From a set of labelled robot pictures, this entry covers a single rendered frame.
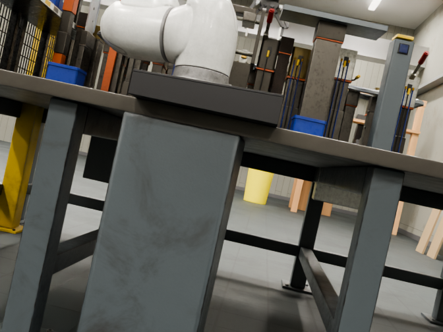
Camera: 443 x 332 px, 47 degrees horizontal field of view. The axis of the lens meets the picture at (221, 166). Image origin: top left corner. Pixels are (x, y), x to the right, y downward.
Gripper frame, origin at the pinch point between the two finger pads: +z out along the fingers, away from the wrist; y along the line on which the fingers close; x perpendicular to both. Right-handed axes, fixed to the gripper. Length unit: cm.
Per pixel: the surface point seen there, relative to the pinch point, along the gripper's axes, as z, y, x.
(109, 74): 31, -56, -16
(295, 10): -1.7, 8.9, -40.4
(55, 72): 37, -65, -49
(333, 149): 46, 22, -93
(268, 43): 7.7, 2.6, -24.4
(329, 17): -1.7, 20.9, -40.4
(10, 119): 64, -469, 841
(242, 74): 21.5, -4.6, -26.1
